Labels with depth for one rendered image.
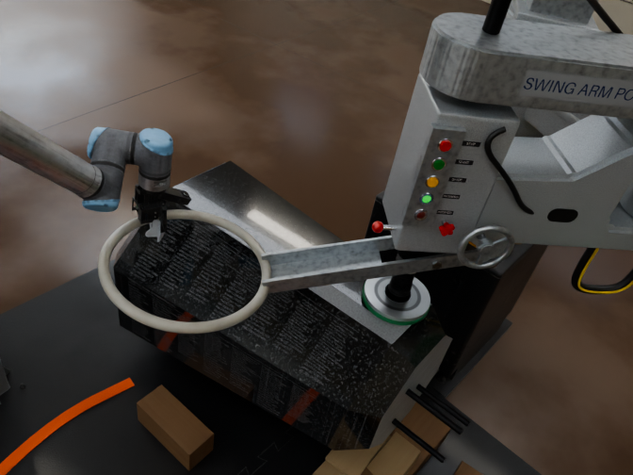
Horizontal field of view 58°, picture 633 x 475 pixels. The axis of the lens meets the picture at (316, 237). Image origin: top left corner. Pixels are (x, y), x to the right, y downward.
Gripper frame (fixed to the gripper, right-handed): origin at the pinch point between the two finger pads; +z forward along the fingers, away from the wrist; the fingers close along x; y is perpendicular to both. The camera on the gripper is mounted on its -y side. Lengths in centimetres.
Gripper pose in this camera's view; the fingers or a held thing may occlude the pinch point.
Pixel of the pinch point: (157, 233)
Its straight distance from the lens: 189.6
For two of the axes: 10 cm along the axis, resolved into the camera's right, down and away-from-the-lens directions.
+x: 5.6, 6.3, -5.3
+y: -8.0, 2.3, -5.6
